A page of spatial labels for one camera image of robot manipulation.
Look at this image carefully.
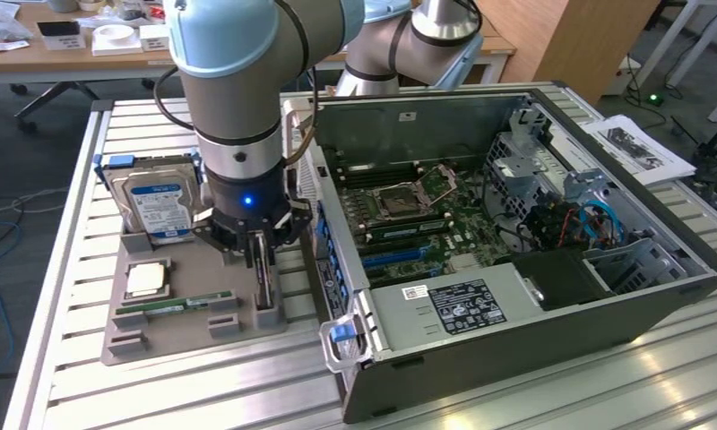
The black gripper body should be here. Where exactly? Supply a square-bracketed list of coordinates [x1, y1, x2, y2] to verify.
[205, 168, 293, 243]

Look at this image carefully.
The graphics card with metal bracket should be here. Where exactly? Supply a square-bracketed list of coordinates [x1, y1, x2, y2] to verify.
[254, 235, 277, 314]

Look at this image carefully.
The hard disk in blue carrier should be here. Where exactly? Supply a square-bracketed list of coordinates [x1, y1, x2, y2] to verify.
[93, 150, 210, 245]

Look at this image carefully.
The silver CPU chip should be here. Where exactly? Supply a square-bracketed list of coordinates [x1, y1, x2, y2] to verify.
[124, 262, 168, 297]

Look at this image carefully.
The black RAM slot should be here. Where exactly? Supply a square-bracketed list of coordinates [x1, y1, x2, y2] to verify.
[341, 176, 422, 189]
[337, 168, 421, 179]

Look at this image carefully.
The long black expansion slot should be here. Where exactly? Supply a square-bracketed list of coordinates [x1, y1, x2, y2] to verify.
[357, 236, 425, 253]

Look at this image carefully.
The CPU socket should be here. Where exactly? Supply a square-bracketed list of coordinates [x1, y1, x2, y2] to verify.
[376, 183, 425, 220]

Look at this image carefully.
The green RAM stick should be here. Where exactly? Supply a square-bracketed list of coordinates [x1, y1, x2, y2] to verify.
[366, 219, 446, 238]
[117, 291, 236, 314]

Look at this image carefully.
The grey parts rack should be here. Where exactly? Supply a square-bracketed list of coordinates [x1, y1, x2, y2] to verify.
[98, 219, 289, 366]

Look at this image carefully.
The metal socket cover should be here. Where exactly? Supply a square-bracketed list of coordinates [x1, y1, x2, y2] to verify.
[416, 164, 460, 202]

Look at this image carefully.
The green motherboard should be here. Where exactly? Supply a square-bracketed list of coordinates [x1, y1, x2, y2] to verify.
[321, 151, 514, 290]

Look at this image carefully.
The grey power supply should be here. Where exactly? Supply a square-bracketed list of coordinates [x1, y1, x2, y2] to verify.
[357, 262, 545, 353]

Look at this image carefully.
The silver chipset heatsink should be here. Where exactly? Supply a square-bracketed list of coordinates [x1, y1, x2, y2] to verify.
[450, 254, 485, 273]

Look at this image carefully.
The metal drive cage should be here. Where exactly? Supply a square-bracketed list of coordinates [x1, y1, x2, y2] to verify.
[482, 103, 578, 216]

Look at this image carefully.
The white cube box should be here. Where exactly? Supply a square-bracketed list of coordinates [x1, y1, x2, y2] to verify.
[137, 23, 173, 53]

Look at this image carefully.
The white flat box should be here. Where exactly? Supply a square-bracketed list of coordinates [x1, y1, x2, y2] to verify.
[90, 33, 144, 57]

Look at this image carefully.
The office chair base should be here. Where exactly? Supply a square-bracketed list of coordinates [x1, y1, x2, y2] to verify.
[9, 79, 157, 133]

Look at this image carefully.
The wooden desk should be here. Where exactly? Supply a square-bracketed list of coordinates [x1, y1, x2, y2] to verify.
[0, 0, 518, 86]

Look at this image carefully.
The white tape roll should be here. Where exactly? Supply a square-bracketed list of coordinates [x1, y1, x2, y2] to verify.
[94, 25, 133, 44]

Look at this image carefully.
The open dark PC case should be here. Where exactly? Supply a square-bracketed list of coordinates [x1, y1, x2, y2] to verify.
[281, 87, 717, 426]

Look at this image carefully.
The white box black top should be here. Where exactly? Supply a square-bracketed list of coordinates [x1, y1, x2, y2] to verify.
[37, 21, 86, 51]

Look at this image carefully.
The metal disk bay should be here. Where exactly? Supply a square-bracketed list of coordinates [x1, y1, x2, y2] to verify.
[582, 236, 692, 295]

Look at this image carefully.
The clear plastic bag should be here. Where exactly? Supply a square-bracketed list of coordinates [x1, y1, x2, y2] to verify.
[0, 0, 37, 44]

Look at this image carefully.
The printed paper stack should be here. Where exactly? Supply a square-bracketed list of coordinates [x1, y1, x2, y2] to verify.
[582, 114, 698, 185]

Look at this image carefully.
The black tripod stand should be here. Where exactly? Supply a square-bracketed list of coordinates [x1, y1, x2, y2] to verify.
[668, 102, 717, 198]

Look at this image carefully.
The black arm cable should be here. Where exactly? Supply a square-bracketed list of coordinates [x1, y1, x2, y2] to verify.
[153, 0, 325, 132]

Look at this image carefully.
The white floor cable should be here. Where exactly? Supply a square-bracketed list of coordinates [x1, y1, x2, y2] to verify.
[0, 186, 68, 214]

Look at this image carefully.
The black wire bundle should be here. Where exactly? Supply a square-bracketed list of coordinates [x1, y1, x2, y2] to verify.
[522, 205, 569, 250]

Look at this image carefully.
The blue wire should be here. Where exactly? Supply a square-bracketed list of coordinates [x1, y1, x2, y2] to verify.
[576, 201, 626, 247]

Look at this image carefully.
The white table frame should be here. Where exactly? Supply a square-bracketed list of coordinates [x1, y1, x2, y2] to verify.
[632, 0, 717, 123]

